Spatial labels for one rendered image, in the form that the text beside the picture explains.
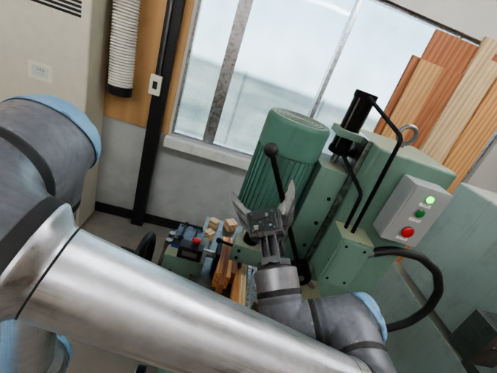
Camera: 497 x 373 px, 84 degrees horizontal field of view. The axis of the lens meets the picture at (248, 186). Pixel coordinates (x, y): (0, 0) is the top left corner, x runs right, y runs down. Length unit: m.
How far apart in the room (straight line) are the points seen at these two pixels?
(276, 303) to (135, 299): 0.33
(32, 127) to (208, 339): 0.28
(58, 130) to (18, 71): 1.84
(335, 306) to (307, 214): 0.32
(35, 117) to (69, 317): 0.21
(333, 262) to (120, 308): 0.59
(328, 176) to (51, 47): 1.74
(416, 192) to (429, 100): 1.72
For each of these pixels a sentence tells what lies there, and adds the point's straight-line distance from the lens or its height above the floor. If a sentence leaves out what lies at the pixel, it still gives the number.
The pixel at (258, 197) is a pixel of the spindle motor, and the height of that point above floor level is 1.28.
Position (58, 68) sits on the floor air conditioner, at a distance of 2.09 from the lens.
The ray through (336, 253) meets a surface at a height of 1.25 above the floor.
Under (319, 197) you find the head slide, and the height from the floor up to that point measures 1.33.
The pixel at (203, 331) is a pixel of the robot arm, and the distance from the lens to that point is 0.30.
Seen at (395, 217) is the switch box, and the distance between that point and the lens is 0.77.
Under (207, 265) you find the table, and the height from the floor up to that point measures 0.90.
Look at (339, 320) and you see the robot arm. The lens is 0.57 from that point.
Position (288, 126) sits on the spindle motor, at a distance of 0.70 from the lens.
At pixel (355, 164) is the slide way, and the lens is 0.77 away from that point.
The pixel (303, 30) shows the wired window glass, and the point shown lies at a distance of 2.21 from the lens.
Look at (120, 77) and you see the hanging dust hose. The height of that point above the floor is 1.20.
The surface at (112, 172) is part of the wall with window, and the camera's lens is 2.52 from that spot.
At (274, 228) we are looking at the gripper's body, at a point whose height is 1.33.
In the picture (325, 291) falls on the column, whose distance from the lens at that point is 0.96.
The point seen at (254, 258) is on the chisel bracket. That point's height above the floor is 1.04.
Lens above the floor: 1.63
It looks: 25 degrees down
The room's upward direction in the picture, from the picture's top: 20 degrees clockwise
